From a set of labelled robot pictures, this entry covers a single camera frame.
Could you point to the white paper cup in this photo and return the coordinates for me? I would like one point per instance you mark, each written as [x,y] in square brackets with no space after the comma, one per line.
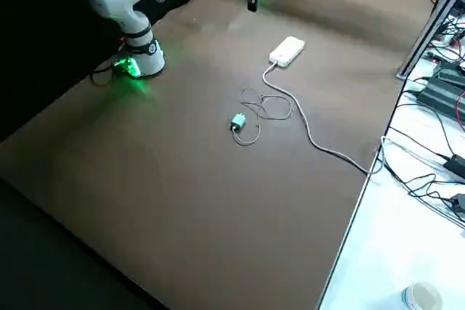
[421,297]

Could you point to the teal phone charger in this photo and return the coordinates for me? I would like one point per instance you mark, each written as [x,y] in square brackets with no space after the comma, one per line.
[238,120]

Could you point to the aluminium frame post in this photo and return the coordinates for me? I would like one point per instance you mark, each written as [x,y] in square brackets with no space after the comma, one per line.
[417,52]

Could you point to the small black power supply box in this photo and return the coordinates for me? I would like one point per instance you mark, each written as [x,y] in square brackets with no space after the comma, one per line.
[450,74]

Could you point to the small black power adapter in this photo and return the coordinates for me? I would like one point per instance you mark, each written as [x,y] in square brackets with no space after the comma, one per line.
[458,202]

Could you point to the large black power supply box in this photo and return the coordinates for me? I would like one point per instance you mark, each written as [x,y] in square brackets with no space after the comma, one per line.
[439,97]

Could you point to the white power strip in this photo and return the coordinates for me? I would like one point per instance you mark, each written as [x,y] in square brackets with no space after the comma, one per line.
[287,52]

